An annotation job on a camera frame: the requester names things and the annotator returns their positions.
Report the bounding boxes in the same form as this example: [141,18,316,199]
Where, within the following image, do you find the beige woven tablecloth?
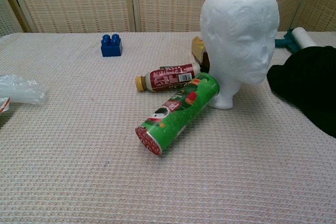
[0,31,336,224]

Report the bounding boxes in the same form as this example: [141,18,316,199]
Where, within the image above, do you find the teal lint roller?
[275,27,320,53]

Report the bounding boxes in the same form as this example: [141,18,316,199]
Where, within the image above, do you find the black cap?
[266,46,336,138]

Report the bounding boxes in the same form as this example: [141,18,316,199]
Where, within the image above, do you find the white snack bag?
[0,97,11,114]

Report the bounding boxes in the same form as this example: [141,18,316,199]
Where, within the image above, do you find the clear plastic bag bundle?
[0,73,49,105]

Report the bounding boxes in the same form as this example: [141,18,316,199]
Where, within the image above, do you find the green chip can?
[135,72,221,156]

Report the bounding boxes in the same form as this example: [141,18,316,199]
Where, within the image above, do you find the maroon label drink bottle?
[134,62,202,93]

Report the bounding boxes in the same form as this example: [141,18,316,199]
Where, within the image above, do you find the white foam mannequin head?
[199,0,280,110]

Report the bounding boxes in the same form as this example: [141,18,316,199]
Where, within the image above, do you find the blue toy building block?
[100,34,123,57]

